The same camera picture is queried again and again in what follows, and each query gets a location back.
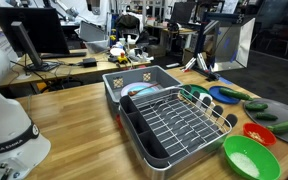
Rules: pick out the white mug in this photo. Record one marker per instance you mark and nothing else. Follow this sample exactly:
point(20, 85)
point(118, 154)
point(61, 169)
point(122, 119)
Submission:
point(205, 98)

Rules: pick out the light blue plate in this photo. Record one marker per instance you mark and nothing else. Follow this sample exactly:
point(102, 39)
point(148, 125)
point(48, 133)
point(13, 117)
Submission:
point(147, 90)

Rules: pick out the wooden spoon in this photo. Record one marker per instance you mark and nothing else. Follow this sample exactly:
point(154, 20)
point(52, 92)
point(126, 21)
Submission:
point(134, 92)

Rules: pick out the purple plate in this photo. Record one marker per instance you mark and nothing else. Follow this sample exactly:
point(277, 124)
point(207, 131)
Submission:
point(129, 87)

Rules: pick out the grey plastic tub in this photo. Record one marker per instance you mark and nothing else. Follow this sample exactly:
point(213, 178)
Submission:
point(157, 75)

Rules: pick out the yellow toy figure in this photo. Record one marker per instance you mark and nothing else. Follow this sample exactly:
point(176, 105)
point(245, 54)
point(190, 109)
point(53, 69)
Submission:
point(122, 59)

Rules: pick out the grey remote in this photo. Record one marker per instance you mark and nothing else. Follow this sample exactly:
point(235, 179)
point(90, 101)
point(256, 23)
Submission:
point(172, 65)

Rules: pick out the small red object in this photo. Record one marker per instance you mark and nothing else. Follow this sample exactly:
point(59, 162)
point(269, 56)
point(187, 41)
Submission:
point(118, 120)

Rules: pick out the green plate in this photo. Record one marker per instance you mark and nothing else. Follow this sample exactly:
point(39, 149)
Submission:
point(199, 89)

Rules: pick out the grey plastic utensil caddy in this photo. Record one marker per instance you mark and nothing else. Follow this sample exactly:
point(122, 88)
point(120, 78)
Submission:
point(147, 146)

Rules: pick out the black power adapter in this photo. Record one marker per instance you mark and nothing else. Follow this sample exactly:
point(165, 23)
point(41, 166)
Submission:
point(89, 62)

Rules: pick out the clear plastic bin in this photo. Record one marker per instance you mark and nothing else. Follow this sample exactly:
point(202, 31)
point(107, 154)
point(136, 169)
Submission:
point(97, 46)

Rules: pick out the dark backpack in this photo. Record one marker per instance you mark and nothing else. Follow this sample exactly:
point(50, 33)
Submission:
point(127, 21)

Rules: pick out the wooden office desk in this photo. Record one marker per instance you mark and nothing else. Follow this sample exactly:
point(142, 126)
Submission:
point(67, 70)

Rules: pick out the grey flat panel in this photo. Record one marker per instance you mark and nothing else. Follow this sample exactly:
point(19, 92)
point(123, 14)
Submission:
point(90, 31)

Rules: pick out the blue tape patch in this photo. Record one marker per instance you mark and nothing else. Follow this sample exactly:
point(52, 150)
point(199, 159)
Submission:
point(226, 81)

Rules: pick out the silver metal drip tray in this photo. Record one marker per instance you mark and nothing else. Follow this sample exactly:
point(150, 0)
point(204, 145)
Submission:
point(184, 165)

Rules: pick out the dark background monitor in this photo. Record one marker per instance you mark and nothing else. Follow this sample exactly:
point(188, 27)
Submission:
point(182, 11)

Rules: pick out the black keyboard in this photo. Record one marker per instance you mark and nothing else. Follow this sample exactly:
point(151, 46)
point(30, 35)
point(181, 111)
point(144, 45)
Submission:
point(64, 54)

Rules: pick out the large dark green zucchini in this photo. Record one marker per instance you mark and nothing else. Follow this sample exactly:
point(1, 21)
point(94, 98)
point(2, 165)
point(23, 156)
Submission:
point(234, 93)

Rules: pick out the small dark green cucumber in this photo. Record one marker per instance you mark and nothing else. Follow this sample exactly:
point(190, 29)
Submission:
point(255, 107)
point(265, 116)

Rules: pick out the black computer monitor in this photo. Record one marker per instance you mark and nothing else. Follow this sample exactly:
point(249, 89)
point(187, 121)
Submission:
point(44, 30)

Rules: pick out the pile of peanuts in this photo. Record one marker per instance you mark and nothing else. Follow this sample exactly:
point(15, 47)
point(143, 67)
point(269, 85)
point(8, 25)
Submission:
point(256, 136)

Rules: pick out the pile of white grains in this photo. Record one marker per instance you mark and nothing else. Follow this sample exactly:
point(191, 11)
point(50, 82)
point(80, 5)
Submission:
point(245, 164)

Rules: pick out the grey monitor stand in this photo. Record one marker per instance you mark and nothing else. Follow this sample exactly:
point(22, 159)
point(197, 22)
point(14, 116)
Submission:
point(25, 43)

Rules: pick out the red bowl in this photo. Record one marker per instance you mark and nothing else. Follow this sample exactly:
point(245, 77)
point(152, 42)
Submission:
point(268, 131)

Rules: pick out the green bowl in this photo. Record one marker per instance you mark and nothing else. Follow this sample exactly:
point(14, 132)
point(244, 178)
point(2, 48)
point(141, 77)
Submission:
point(260, 150)

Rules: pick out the light green zucchini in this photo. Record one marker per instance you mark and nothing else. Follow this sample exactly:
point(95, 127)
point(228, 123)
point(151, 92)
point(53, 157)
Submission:
point(284, 126)

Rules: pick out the blue metal frame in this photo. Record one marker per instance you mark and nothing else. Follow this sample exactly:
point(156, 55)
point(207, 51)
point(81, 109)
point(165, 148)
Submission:
point(200, 36)

